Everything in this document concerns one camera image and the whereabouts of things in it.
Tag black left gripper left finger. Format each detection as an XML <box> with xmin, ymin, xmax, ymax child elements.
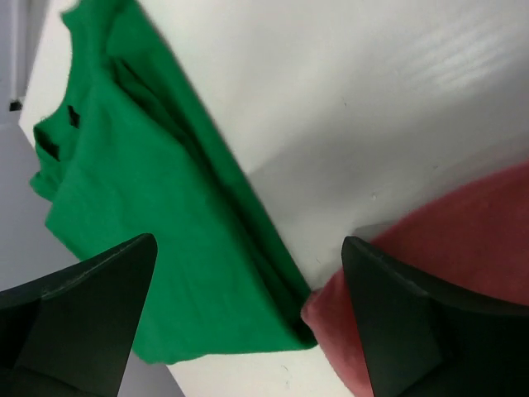
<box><xmin>1</xmin><ymin>233</ymin><xmax>158</xmax><ymax>396</ymax></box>

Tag green folded t-shirt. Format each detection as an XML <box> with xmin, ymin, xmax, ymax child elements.
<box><xmin>31</xmin><ymin>1</ymin><xmax>316</xmax><ymax>364</ymax></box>

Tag salmon pink t-shirt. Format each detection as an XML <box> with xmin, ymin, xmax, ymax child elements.
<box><xmin>302</xmin><ymin>163</ymin><xmax>528</xmax><ymax>396</ymax></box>

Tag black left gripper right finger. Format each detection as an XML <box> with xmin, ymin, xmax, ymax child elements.
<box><xmin>341</xmin><ymin>237</ymin><xmax>528</xmax><ymax>396</ymax></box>

